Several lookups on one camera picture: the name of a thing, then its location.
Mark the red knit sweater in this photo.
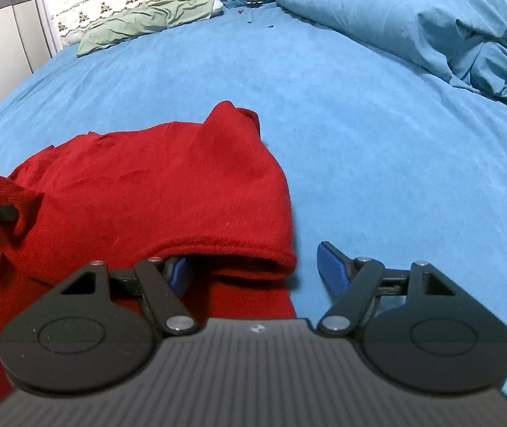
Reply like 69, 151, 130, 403
0, 101, 296, 399

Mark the blue bed sheet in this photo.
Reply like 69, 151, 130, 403
0, 5, 507, 391

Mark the green pillow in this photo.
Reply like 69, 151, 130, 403
76, 0, 224, 57

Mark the blue duvet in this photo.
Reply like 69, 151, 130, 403
276, 0, 507, 103

